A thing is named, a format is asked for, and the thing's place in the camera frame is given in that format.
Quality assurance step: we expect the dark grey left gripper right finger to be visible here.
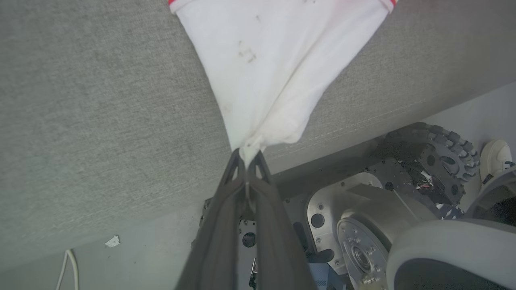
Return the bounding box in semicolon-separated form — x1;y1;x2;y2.
246;150;319;290

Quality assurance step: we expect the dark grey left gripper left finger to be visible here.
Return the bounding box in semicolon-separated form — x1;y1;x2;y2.
173;148;247;290

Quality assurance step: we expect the red and white garment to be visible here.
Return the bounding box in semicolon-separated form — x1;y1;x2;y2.
168;0;397;166

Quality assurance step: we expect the grey fabric sofa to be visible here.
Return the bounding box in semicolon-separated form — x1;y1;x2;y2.
0;0;516;274

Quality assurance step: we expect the black omni wheel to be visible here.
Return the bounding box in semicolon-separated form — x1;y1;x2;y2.
373;122;481;220

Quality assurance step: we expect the white shoe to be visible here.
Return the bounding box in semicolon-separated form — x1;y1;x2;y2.
479;139;515;186

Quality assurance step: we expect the white floor cable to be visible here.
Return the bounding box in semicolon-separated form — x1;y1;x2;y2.
56;249;79;290

